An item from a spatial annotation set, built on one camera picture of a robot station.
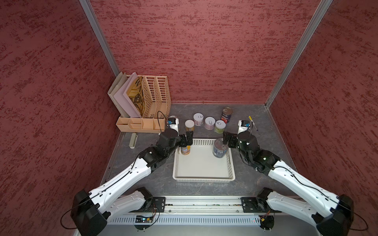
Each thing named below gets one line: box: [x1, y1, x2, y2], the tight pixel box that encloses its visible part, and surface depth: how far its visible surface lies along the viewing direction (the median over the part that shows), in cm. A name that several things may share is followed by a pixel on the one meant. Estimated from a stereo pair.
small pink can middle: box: [204, 116, 216, 131], surface depth 105 cm
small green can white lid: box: [214, 119, 227, 134], surface depth 103 cm
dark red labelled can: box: [220, 106, 234, 124], surface depth 105 cm
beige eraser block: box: [128, 132, 138, 149], surface depth 97 cm
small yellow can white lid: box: [184, 118, 195, 132], surface depth 102 cm
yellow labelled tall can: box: [180, 145, 191, 156], surface depth 89 cm
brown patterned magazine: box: [126, 75, 146, 118], surface depth 102 cm
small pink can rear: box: [192, 112, 204, 127], surface depth 108 cm
